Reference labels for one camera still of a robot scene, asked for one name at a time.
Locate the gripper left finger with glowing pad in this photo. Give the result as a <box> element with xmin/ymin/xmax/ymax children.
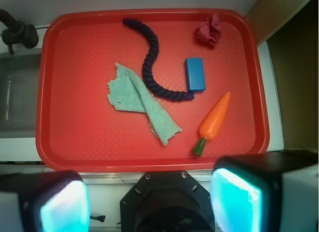
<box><xmin>0</xmin><ymin>171</ymin><xmax>91</xmax><ymax>232</ymax></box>

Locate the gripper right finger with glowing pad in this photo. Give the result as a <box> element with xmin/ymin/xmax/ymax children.
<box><xmin>210</xmin><ymin>150</ymin><xmax>319</xmax><ymax>232</ymax></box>

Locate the crumpled red paper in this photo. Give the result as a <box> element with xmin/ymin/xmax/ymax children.
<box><xmin>194</xmin><ymin>13</ymin><xmax>222</xmax><ymax>46</ymax></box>

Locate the red plastic tray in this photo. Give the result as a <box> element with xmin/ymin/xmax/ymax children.
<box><xmin>36</xmin><ymin>9</ymin><xmax>270</xmax><ymax>172</ymax></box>

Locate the orange toy carrot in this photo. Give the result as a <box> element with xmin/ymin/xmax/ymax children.
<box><xmin>192</xmin><ymin>92</ymin><xmax>231</xmax><ymax>157</ymax></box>

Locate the green terry cloth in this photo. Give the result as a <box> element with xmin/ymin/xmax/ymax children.
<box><xmin>107</xmin><ymin>63</ymin><xmax>182</xmax><ymax>146</ymax></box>

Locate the steel sink basin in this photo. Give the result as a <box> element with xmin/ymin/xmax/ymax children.
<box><xmin>0</xmin><ymin>49</ymin><xmax>41</xmax><ymax>138</ymax></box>

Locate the blue rectangular block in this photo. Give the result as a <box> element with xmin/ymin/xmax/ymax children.
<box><xmin>185</xmin><ymin>57</ymin><xmax>206</xmax><ymax>92</ymax></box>

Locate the dark faucet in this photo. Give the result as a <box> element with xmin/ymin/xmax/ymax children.
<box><xmin>0</xmin><ymin>9</ymin><xmax>39</xmax><ymax>55</ymax></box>

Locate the dark navy rope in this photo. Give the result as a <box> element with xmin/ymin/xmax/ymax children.
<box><xmin>122</xmin><ymin>18</ymin><xmax>195</xmax><ymax>102</ymax></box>

